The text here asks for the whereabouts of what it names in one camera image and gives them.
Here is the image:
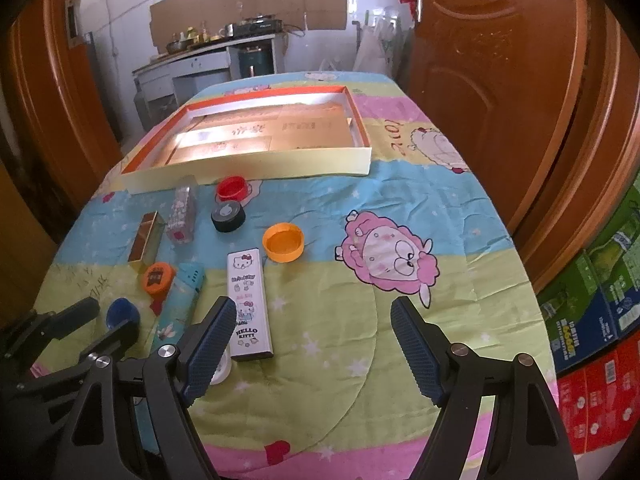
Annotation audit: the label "white bottle cap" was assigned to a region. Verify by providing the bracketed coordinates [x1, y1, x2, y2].
[209, 351, 232, 386]

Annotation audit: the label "blue bottle cap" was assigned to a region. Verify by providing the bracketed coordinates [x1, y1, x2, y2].
[105, 297, 140, 330]

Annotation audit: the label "white Hello Kitty case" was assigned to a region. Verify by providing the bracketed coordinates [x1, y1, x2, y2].
[227, 248, 273, 361]

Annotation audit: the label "teal lighter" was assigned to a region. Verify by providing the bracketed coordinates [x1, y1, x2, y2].
[151, 262, 205, 351]

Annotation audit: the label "gold rectangular box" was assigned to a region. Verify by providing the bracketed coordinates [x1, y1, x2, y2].
[128, 211, 165, 272]

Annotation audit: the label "red bottle cap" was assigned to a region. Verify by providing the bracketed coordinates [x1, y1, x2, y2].
[216, 176, 250, 202]

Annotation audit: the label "cartoon sheep patterned tablecloth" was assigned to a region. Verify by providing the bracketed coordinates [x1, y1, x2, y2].
[30, 70, 561, 480]

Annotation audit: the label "black tape roll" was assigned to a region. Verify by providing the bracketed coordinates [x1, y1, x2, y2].
[210, 200, 246, 233]

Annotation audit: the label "green cardboard box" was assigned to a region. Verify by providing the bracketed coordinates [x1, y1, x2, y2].
[538, 181, 639, 373]

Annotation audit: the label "red cardboard box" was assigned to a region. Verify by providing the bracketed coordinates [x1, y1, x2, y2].
[558, 332, 639, 455]

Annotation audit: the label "orange rimmed cardboard tray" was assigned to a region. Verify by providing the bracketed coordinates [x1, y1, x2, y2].
[119, 84, 372, 194]

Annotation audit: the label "grey kitchen counter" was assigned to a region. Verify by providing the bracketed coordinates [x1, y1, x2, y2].
[132, 32, 286, 131]

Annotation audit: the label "teal air fryer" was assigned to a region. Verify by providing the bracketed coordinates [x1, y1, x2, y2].
[239, 46, 274, 78]

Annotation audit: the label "white hanging sack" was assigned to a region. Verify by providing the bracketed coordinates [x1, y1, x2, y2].
[354, 21, 396, 77]

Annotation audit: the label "brown wooden door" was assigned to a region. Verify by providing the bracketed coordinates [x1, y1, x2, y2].
[409, 0, 639, 289]

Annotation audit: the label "black gas stove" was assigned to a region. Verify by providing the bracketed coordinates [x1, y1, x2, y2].
[233, 18, 283, 38]

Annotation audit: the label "cardboard wall sheets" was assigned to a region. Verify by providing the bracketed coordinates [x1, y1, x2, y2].
[150, 0, 348, 53]

